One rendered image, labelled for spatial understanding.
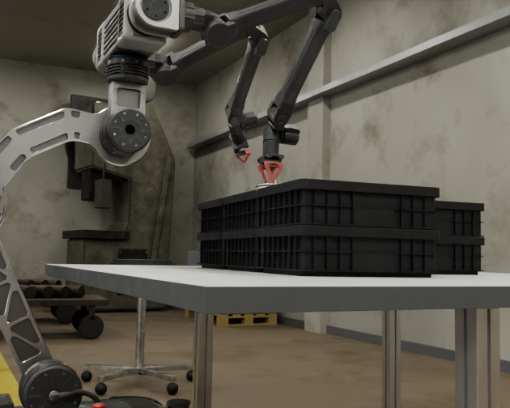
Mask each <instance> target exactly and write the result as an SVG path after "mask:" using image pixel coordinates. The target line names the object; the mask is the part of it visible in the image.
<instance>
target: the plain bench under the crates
mask: <svg viewBox="0 0 510 408"><path fill-rule="evenodd" d="M45 275H48V276H52V277H55V278H61V279H65V280H68V281H71V282H75V283H81V284H85V285H88V286H92V287H98V288H101V289H105V290H108V291H114V292H117V293H121V294H124V295H131V296H134V297H138V298H141V299H145V300H150V301H154V302H157V303H161V304H166V305H170V306H174V307H178V308H183V309H187V310H190V311H194V332H193V387H192V408H211V392H212V361H213V330H214V314H238V313H276V312H349V311H382V408H401V310H424V309H455V408H500V347H499V309H500V308H510V274H504V273H484V272H478V275H468V274H432V275H431V278H401V277H317V276H296V275H286V274H268V273H262V272H248V271H239V270H221V269H211V268H202V267H201V266H135V265H74V264H45Z"/></svg>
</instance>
